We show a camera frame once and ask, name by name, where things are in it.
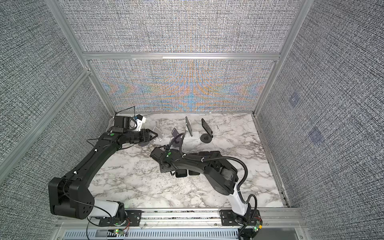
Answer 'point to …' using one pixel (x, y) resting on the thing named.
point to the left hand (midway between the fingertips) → (155, 135)
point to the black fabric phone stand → (206, 138)
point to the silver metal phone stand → (195, 135)
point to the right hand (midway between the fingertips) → (167, 166)
